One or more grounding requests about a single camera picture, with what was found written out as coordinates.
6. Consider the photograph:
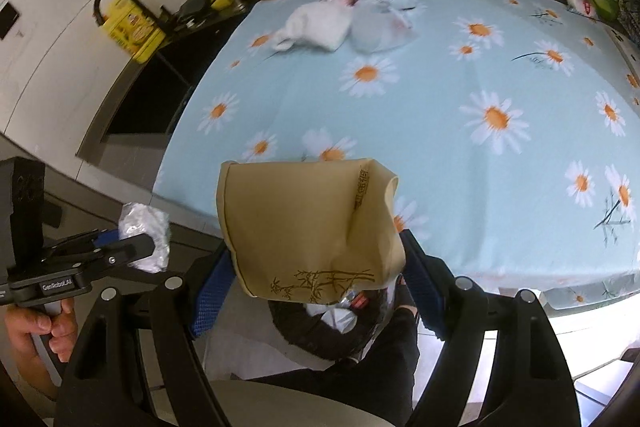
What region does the black yellow tool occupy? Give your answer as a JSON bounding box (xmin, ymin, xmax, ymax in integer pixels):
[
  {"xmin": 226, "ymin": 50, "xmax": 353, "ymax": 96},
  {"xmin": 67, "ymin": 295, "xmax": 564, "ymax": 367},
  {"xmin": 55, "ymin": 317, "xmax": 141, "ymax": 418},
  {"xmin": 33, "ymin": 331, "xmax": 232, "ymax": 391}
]
[{"xmin": 171, "ymin": 0, "xmax": 252, "ymax": 26}]

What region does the red bin with black liner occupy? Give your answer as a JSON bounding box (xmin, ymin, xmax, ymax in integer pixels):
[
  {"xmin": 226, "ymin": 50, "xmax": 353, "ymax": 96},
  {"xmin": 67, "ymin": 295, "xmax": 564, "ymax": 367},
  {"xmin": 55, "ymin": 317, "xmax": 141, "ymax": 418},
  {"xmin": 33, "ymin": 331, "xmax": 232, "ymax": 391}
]
[{"xmin": 266, "ymin": 286, "xmax": 419, "ymax": 364}]

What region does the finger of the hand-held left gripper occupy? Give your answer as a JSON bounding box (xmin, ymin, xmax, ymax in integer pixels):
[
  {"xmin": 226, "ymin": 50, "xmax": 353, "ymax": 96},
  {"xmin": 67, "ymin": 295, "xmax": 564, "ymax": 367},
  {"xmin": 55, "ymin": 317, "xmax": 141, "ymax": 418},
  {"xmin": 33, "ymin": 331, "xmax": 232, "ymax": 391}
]
[
  {"xmin": 49, "ymin": 233, "xmax": 157, "ymax": 281},
  {"xmin": 44, "ymin": 228, "xmax": 124, "ymax": 261}
]

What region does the black sink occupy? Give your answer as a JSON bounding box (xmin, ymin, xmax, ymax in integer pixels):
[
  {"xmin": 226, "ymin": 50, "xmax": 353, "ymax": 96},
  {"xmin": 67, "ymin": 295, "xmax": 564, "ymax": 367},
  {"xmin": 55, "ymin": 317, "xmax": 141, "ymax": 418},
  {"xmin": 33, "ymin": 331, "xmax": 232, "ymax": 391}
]
[{"xmin": 106, "ymin": 14, "xmax": 252, "ymax": 138}]

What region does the white cloth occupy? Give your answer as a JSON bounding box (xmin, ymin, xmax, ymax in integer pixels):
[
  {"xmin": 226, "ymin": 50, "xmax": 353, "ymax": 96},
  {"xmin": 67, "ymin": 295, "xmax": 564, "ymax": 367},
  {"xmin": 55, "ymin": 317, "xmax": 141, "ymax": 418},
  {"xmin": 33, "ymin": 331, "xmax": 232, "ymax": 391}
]
[{"xmin": 271, "ymin": 0, "xmax": 352, "ymax": 54}]

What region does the blue patterned curtain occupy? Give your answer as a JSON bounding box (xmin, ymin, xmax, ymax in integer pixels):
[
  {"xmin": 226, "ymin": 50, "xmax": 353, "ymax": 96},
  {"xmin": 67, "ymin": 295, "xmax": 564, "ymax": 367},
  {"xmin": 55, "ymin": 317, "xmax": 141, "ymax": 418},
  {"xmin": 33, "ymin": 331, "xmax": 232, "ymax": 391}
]
[{"xmin": 607, "ymin": 0, "xmax": 640, "ymax": 75}]

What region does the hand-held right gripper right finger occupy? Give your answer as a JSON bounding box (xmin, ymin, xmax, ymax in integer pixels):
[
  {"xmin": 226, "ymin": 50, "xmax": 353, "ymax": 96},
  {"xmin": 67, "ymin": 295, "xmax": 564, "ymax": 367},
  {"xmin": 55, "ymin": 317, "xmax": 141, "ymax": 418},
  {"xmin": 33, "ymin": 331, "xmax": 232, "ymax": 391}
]
[{"xmin": 397, "ymin": 229, "xmax": 584, "ymax": 427}]

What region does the blue daisy print tablecloth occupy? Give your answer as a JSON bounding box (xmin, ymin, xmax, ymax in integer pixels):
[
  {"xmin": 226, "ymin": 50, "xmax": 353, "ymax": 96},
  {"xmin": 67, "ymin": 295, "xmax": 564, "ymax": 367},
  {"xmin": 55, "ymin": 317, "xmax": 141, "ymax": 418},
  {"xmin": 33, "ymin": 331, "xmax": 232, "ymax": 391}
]
[{"xmin": 151, "ymin": 0, "xmax": 640, "ymax": 309}]

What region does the small black wall socket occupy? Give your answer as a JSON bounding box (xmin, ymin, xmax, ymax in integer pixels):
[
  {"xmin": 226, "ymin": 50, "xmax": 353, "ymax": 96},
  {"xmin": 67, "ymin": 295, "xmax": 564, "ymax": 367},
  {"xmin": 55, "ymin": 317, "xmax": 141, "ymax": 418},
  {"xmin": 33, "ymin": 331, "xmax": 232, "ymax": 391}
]
[{"xmin": 0, "ymin": 4, "xmax": 21, "ymax": 40}]

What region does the yellow box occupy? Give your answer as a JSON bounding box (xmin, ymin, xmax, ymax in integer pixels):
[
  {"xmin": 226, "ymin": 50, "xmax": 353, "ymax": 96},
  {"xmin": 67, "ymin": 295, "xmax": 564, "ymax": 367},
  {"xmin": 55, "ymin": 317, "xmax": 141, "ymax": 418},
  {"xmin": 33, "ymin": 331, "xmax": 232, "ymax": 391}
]
[{"xmin": 97, "ymin": 0, "xmax": 167, "ymax": 64}]

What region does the person's left hand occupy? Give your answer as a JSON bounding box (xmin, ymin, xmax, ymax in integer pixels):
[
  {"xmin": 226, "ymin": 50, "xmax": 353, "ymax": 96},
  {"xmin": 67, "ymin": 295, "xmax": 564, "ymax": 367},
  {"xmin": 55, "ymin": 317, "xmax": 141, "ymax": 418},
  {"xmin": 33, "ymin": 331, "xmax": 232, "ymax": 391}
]
[{"xmin": 4, "ymin": 295, "xmax": 79, "ymax": 366}]

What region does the clear plastic bag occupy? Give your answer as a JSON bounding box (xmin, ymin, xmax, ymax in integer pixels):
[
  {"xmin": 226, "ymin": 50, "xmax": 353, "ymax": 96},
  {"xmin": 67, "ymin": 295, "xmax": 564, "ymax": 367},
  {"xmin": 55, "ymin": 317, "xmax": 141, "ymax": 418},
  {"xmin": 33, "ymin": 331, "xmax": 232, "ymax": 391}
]
[{"xmin": 349, "ymin": 0, "xmax": 420, "ymax": 54}]

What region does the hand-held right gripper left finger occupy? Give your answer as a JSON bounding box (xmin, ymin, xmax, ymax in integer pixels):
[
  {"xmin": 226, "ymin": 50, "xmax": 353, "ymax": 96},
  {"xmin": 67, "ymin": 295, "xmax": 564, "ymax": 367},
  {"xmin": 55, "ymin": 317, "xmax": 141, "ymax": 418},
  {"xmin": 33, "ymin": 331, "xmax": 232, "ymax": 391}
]
[{"xmin": 52, "ymin": 252, "xmax": 238, "ymax": 427}]

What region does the person's left forearm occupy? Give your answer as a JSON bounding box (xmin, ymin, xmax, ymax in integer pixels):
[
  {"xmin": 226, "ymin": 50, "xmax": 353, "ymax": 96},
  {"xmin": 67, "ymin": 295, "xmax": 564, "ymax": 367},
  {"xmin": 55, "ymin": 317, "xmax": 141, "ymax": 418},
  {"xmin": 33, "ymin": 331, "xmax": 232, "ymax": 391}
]
[{"xmin": 0, "ymin": 354, "xmax": 58, "ymax": 404}]

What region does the small white tissue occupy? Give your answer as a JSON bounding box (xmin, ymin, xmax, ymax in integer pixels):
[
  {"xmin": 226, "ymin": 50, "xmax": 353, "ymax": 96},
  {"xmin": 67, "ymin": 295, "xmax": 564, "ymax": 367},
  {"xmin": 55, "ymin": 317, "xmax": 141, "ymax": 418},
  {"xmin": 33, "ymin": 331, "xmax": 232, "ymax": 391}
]
[{"xmin": 118, "ymin": 201, "xmax": 172, "ymax": 274}]

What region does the brown paper bag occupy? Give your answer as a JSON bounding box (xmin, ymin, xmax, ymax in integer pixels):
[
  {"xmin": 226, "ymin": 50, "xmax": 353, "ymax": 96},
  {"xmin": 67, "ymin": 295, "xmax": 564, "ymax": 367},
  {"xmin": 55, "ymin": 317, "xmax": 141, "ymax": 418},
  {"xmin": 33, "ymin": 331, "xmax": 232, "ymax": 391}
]
[{"xmin": 214, "ymin": 158, "xmax": 407, "ymax": 306}]

